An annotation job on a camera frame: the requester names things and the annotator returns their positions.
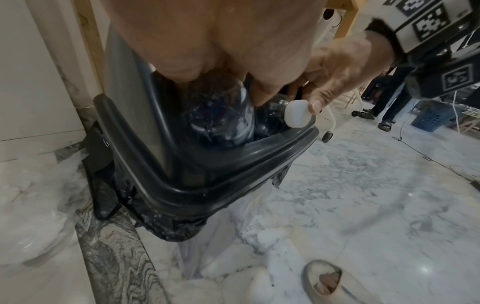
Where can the white translucent plastic bag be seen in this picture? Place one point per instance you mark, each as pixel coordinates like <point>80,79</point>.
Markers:
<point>240,261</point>

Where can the wooden table leg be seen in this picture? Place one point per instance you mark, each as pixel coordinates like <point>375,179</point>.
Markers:
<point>347,17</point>

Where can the beige slipper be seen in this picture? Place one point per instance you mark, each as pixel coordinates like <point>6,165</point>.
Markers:
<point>326,282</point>

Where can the wrist camera with marker tags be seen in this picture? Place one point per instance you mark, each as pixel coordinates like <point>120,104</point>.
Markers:
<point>435,44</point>

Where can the wooden post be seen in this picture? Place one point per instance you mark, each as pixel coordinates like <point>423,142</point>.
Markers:
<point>90,44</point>

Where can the black caster wheel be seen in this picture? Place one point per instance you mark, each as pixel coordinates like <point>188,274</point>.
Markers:
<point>327,136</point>

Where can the clear plastic bag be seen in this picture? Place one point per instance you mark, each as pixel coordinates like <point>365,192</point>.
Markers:
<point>33,207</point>

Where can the clear bottle with white cap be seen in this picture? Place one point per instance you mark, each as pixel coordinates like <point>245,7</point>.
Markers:
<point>298,114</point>

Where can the blue laundry basket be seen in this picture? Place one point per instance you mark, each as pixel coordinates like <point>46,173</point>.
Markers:
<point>433,117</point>

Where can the black trash bin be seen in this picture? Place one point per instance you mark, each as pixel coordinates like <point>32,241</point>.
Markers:
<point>210,181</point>

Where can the large clear plastic bottle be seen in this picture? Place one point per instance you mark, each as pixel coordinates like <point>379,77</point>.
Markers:
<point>221,115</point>

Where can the black bin liner bag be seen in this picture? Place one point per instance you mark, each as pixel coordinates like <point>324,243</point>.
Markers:
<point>168,225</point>

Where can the person's right hand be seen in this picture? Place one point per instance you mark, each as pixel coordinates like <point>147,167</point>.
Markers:
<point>348,65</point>

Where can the person's left hand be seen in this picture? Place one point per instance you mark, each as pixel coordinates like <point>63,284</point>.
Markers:
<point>232,32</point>

